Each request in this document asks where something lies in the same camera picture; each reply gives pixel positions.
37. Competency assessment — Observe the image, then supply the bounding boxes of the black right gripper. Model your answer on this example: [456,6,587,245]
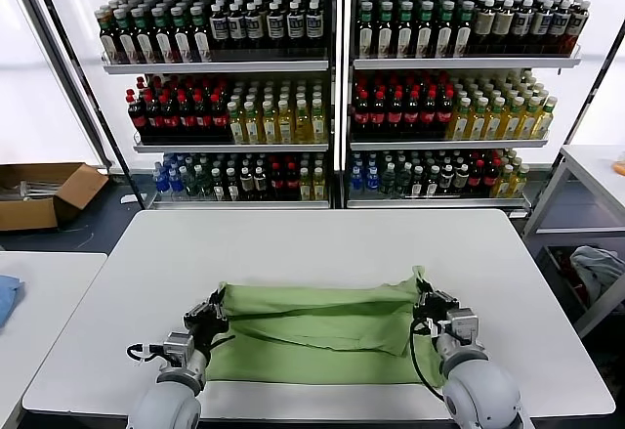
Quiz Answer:
[412,279,459,337]

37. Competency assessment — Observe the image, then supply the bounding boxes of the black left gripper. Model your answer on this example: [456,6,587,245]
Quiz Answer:
[184,291,231,353]

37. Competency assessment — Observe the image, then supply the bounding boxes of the light green polo shirt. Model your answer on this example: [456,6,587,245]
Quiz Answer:
[202,265,448,386]

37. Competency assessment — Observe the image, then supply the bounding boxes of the black storage crate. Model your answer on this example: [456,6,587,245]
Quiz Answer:
[540,244,595,325]

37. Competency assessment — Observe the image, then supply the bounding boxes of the small red cap cola bottle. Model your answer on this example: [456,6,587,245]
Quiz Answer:
[468,159,484,194]
[482,158,499,194]
[268,163,284,200]
[283,162,299,200]

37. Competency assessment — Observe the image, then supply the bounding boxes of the small dark bottle beige label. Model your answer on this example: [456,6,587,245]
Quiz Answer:
[252,165,268,200]
[238,165,254,200]

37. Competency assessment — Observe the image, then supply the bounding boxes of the red item in crate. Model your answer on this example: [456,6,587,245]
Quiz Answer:
[561,250,587,303]

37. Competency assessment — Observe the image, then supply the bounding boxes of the grey crumpled cloth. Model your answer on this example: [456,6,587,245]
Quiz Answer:
[570,245,625,321]

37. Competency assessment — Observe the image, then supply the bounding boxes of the black slanted pole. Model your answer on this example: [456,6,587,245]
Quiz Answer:
[528,21,625,219]
[26,0,148,210]

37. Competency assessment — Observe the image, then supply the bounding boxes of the brown cardboard box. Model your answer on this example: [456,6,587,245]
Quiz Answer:
[0,161,109,232]

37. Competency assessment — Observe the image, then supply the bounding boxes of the blue folded cloth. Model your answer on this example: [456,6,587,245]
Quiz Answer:
[0,274,24,332]

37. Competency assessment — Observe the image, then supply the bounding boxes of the grey metal side table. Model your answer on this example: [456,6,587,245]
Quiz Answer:
[521,144,625,340]

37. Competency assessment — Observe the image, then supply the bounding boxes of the wrapped grey metal parts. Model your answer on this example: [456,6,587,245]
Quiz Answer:
[0,179,63,200]

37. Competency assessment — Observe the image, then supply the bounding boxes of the grey metal shelf unit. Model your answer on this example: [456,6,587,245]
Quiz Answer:
[342,0,616,218]
[65,0,342,210]

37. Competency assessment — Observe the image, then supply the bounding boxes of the dark tea bottle white label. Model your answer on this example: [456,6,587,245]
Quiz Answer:
[354,0,375,58]
[170,3,193,63]
[97,4,119,64]
[133,5,155,64]
[396,0,416,58]
[114,6,138,64]
[416,0,437,58]
[189,3,212,63]
[436,0,457,58]
[454,0,477,57]
[375,0,396,58]
[151,4,174,64]

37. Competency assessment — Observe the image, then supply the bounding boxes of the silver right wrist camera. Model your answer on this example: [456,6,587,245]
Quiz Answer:
[437,307,480,345]

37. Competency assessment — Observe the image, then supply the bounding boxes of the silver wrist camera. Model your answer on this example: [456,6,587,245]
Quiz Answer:
[437,307,480,345]
[162,331,196,365]

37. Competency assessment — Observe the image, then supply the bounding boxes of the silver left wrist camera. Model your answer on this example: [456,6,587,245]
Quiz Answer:
[162,331,196,365]

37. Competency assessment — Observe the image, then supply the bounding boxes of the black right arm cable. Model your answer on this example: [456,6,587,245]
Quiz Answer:
[408,319,448,391]

